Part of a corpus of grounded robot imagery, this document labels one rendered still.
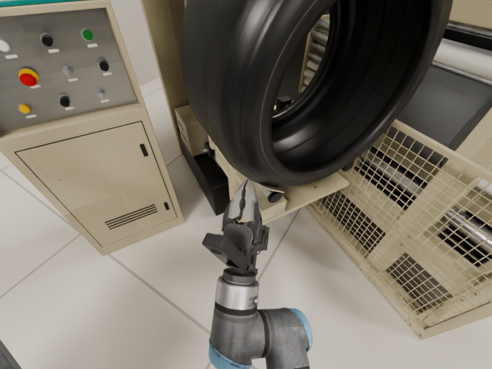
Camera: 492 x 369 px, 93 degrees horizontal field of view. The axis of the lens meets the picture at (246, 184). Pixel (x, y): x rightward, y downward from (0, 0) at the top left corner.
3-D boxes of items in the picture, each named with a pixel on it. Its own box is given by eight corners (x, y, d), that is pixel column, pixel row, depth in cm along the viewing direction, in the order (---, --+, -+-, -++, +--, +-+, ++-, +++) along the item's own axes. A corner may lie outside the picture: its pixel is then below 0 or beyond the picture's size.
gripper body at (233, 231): (242, 220, 57) (236, 270, 56) (222, 218, 50) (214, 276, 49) (271, 224, 54) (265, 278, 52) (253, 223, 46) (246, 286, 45)
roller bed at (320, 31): (297, 92, 110) (310, 16, 89) (321, 86, 115) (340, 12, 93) (326, 111, 98) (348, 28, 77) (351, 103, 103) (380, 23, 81)
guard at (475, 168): (293, 189, 149) (318, 78, 98) (296, 188, 149) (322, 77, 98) (425, 335, 94) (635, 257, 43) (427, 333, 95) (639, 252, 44)
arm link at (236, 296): (206, 299, 48) (247, 315, 43) (209, 274, 48) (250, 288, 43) (230, 290, 55) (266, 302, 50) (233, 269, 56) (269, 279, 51)
